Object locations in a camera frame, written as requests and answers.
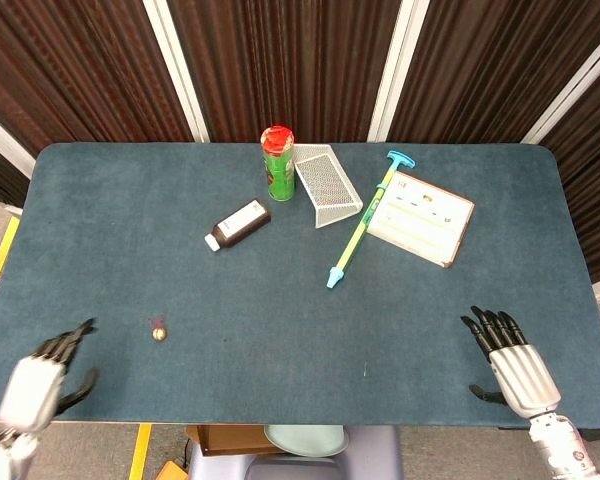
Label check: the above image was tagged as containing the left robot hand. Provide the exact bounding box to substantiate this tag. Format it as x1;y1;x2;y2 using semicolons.
0;317;100;433

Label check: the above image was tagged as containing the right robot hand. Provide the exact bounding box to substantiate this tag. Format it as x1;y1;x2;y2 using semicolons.
459;305;562;419

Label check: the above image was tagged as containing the small gold bell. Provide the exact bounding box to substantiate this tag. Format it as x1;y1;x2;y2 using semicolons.
147;314;169;345

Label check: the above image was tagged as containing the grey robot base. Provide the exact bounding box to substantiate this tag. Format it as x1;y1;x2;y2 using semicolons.
185;424;405;480

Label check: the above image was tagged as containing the orange object on floor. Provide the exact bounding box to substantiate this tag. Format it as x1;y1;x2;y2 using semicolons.
154;459;190;480

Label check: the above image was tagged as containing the brown cardboard box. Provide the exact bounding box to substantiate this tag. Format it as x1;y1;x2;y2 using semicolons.
184;424;286;459

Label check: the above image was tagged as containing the teal yellow toy pump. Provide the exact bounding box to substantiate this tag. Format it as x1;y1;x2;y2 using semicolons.
325;150;416;290

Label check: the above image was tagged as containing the pale green round plate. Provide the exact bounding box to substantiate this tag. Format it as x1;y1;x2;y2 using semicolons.
263;424;351;458

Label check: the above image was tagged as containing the blue felt table cover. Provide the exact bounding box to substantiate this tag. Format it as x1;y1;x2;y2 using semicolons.
0;142;600;430

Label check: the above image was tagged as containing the brown bottle white cap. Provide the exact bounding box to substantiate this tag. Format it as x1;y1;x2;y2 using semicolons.
204;198;272;254

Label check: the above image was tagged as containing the green can red lid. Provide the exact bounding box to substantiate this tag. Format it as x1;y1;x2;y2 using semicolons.
259;124;297;203

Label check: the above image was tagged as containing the white wire mesh basket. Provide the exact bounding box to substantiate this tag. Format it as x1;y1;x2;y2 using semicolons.
292;143;365;230

